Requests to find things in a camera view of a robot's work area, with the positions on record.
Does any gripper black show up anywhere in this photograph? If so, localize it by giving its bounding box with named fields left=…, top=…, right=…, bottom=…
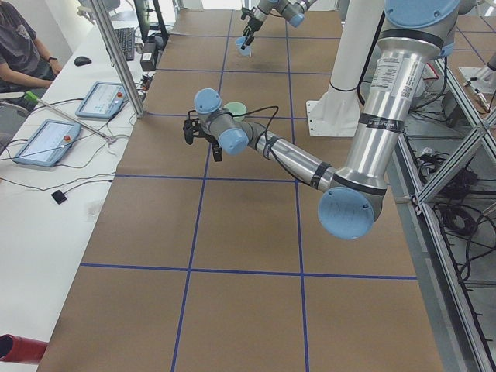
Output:
left=199, top=122, right=222, bottom=162
left=240, top=7, right=264, bottom=50

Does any red cylinder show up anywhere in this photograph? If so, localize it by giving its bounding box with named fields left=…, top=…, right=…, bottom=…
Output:
left=1, top=334, right=48, bottom=364

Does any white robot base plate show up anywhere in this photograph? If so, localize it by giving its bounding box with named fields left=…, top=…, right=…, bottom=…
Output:
left=305, top=99, right=404, bottom=139

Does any near teach pendant tablet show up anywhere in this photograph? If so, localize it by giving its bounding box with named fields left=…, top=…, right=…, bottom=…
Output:
left=12, top=119, right=81, bottom=167

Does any green bowl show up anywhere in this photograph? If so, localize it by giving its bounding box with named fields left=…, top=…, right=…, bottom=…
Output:
left=224, top=102, right=247, bottom=122

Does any black keyboard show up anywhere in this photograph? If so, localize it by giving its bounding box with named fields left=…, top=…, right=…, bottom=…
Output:
left=114, top=27, right=135, bottom=61

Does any teach pendant tablet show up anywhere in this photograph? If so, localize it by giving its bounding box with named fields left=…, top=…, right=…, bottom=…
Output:
left=75, top=81, right=127, bottom=119
left=12, top=119, right=81, bottom=167

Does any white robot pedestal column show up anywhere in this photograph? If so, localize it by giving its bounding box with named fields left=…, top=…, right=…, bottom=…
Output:
left=329, top=0, right=384, bottom=92

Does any aluminium frame post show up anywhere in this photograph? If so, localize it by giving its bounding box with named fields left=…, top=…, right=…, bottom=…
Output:
left=89, top=0, right=144, bottom=119

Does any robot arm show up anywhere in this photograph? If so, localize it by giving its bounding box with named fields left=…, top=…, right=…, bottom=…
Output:
left=183, top=1, right=471, bottom=239
left=239, top=0, right=316, bottom=50

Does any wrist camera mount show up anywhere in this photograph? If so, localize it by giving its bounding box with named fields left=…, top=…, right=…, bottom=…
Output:
left=183, top=111, right=205, bottom=145

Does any black box device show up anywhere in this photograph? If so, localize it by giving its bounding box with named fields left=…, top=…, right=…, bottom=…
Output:
left=140, top=43, right=158, bottom=72

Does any far teach pendant tablet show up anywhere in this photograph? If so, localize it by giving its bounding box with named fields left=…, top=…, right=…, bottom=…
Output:
left=75, top=81, right=127, bottom=119

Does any seated person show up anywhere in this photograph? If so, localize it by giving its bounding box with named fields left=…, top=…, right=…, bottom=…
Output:
left=1, top=1, right=62, bottom=98

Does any light blue plastic cup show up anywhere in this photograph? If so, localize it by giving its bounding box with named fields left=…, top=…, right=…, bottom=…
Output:
left=235, top=36, right=252, bottom=57

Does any black computer mouse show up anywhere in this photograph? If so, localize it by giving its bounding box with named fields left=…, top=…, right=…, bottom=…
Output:
left=74, top=56, right=92, bottom=67

